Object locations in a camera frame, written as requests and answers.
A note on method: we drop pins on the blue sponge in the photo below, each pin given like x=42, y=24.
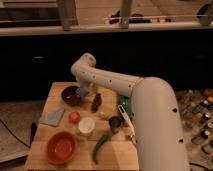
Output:
x=82, y=91

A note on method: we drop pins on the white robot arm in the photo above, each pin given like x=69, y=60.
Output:
x=158, y=130

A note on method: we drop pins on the orange bowl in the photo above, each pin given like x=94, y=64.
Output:
x=60, y=148

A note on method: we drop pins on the green plastic cup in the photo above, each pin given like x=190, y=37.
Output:
x=93, y=88

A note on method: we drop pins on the dark grape bunch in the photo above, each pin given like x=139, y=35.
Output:
x=97, y=101

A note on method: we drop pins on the green tray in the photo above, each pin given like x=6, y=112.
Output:
x=126, y=103

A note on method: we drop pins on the yellow banana piece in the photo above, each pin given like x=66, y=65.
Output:
x=103, y=115

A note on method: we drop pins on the small metal cup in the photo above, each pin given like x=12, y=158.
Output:
x=115, y=124

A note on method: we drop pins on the red tomato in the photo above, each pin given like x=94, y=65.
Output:
x=74, y=117

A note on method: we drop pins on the white round container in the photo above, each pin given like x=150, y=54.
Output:
x=86, y=126

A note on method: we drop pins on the wooden cutting board table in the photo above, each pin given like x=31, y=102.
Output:
x=116, y=154

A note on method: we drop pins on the green chili pepper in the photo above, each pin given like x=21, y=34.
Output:
x=98, y=145

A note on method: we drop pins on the blue folded cloth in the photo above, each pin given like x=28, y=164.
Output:
x=52, y=119

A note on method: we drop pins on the spice bottle rack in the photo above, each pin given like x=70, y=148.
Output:
x=195, y=116

